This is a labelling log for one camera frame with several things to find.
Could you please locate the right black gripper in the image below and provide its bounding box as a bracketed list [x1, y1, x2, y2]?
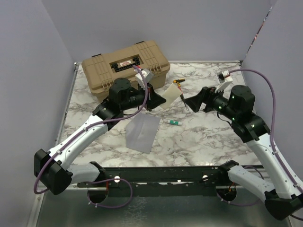
[184, 84, 239, 121]

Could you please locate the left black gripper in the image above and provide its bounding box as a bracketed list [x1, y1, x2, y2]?
[121, 82, 167, 112]

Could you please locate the cream letter card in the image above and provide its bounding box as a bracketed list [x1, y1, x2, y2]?
[160, 84, 182, 110]

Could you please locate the green white glue stick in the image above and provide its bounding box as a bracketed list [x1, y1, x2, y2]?
[166, 120, 182, 126]

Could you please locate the grey translucent envelope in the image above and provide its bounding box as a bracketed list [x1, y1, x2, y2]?
[125, 113, 160, 154]

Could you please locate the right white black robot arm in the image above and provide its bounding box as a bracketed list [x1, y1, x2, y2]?
[185, 85, 303, 220]

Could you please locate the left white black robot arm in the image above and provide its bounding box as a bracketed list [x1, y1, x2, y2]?
[34, 78, 166, 195]

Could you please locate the tan plastic toolbox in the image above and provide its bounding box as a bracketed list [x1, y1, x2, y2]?
[81, 40, 170, 103]

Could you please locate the red handled screwdriver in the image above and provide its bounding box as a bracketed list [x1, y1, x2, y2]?
[178, 86, 188, 110]

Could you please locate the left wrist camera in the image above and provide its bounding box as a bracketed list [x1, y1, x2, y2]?
[133, 66, 154, 90]

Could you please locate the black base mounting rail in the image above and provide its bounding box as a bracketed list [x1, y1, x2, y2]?
[77, 166, 232, 197]

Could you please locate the aluminium frame rail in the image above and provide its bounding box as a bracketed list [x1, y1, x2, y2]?
[27, 62, 81, 227]

